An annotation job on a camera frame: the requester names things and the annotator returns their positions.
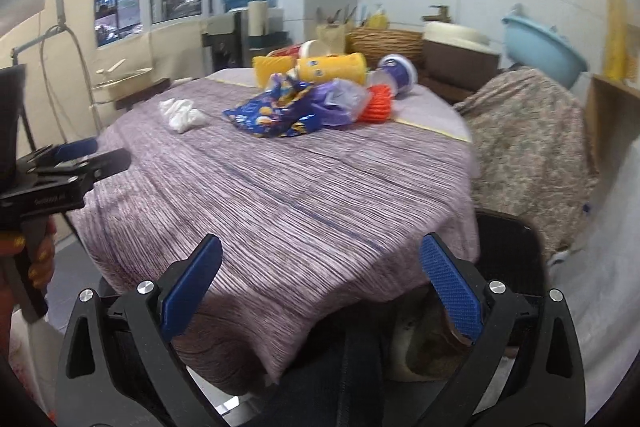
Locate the red chip can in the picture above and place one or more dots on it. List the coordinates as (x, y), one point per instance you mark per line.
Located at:
(310, 48)

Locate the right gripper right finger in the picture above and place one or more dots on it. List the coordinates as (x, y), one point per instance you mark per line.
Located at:
(524, 367)

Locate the left hand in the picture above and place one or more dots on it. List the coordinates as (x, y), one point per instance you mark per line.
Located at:
(40, 274)

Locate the wooden side cabinet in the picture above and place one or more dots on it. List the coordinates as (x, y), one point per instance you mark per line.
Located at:
(612, 113)

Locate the wicker basket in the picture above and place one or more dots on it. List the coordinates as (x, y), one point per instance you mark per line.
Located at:
(375, 43)

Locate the brown white sink basin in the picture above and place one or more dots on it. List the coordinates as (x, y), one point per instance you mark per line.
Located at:
(459, 56)

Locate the paper towel roll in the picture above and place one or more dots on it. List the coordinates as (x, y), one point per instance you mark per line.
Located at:
(258, 18)

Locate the light blue plastic basin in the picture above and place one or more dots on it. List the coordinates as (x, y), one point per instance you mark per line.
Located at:
(537, 46)

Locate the blue white paper cup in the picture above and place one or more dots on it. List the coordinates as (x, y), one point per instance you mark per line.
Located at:
(396, 72)

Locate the purple striped tablecloth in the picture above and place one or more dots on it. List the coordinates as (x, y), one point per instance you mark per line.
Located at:
(308, 225)

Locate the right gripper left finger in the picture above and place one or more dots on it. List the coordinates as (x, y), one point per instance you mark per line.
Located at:
(118, 366)

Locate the yellow corrugated packet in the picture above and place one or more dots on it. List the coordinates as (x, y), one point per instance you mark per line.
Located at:
(266, 66)

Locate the brass faucet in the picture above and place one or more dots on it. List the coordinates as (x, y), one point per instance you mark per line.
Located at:
(442, 15)

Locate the woven utensil holder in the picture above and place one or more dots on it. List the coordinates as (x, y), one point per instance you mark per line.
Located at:
(333, 36)

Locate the white tissue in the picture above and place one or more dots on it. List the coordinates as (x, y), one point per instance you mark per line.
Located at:
(181, 116)

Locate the floral cloth cover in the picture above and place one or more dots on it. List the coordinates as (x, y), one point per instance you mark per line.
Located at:
(535, 154)

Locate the orange mesh net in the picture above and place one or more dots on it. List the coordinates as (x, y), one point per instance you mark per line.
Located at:
(380, 106)

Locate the white cloth cover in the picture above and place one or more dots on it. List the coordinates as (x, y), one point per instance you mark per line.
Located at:
(601, 284)

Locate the blue snack bag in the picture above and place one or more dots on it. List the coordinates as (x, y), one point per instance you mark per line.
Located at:
(283, 110)

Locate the purple plastic bag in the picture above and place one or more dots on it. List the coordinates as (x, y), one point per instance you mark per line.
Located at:
(336, 103)

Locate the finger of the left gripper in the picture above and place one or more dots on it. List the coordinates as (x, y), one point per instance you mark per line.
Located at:
(66, 152)
(105, 165)

